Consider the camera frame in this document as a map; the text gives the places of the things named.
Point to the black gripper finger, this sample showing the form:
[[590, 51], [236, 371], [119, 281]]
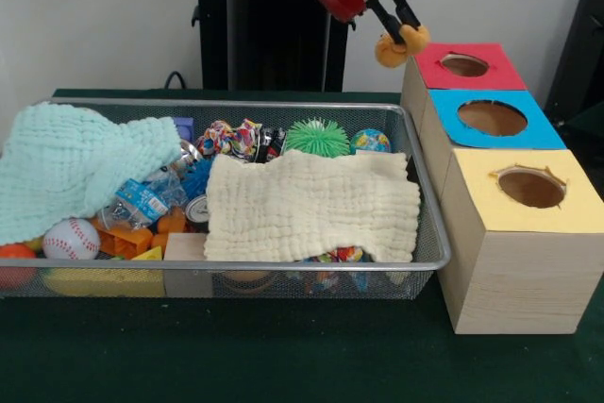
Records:
[[387, 21], [401, 4]]

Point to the brown plush toy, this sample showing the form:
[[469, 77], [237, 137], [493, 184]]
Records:
[[389, 56]]

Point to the cream waffle cloth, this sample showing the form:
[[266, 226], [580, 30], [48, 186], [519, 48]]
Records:
[[307, 205]]

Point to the mint waffle cloth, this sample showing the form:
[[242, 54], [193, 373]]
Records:
[[71, 162]]

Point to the shallow mesh bin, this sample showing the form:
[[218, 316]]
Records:
[[236, 265]]

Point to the wooden box with three holes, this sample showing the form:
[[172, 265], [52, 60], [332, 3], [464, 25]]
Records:
[[519, 280]]

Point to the globe print ball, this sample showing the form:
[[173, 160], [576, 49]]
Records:
[[373, 141]]

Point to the green spiky ball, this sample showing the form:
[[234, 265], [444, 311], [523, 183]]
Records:
[[316, 139]]

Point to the black red crumpled packet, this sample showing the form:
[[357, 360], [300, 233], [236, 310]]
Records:
[[271, 143]]

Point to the black standing panel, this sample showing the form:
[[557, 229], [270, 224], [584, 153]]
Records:
[[585, 44]]

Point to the dark green side tablecloth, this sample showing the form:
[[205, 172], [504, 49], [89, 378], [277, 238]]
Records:
[[590, 127]]

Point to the blue spiky ball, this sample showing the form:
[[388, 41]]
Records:
[[198, 176]]

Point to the crumpled plastic bottle blue label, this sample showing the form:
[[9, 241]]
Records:
[[141, 200]]

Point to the white baseball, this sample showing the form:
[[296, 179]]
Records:
[[71, 239]]

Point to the orange red ball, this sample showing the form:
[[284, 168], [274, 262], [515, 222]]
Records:
[[16, 252]]

